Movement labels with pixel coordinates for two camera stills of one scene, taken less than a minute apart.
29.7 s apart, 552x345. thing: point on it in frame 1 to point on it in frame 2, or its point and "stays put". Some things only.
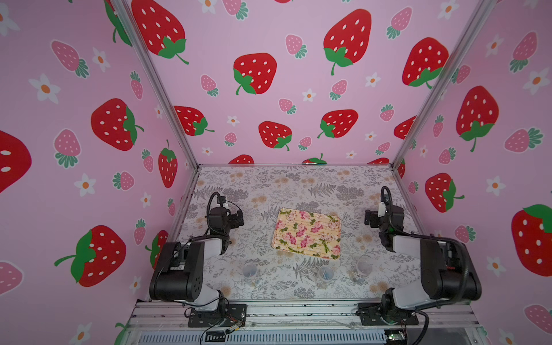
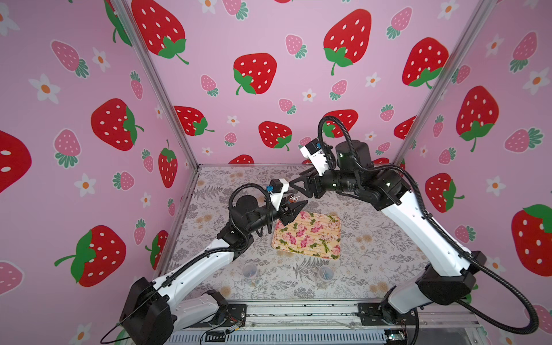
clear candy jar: [361, 269] to [294, 198]
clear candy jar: [250, 274] stays put
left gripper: [233, 223] to [286, 217]
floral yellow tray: [307, 233] stays put
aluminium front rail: [173, 315] stays put
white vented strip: [270, 337] stays put
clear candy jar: [326, 277] stays put
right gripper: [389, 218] to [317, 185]
